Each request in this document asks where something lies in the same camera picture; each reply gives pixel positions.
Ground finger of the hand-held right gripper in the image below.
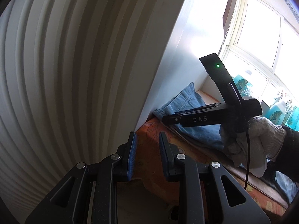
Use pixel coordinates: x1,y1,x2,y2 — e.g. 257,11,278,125
162,113,185,125
180,103,226,115

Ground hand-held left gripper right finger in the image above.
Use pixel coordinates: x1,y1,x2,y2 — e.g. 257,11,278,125
158,132,271,224

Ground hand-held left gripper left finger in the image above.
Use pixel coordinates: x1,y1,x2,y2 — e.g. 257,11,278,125
24,131,138,224

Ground blue denim pants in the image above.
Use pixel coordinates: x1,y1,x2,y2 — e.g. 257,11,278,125
153,82,225,151

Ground person's right forearm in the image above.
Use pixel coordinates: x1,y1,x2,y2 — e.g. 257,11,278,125
266,125,299,183

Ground person's right hand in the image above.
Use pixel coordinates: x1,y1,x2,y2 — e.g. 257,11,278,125
220,116,286,178

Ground orange floral mattress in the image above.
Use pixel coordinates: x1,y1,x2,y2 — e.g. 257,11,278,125
135,117,290,218

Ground blue detergent bottle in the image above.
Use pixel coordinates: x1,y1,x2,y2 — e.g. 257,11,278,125
269,100,286,125
285,105,299,132
232,74,254,98

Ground white ribbed panel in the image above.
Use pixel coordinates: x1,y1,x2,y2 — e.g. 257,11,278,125
0,0,192,215

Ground light blue cloth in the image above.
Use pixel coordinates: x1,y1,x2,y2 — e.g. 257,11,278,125
274,171,295,204

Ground white bead cord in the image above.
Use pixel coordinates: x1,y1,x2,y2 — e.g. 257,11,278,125
222,0,241,47

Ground black cable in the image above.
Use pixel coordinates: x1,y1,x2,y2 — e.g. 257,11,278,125
243,121,251,190

